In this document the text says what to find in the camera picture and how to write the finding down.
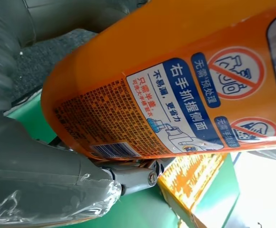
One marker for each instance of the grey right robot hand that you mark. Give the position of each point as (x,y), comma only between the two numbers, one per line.
(45,185)

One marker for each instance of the yellow film wrapped box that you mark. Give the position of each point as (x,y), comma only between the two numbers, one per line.
(190,179)

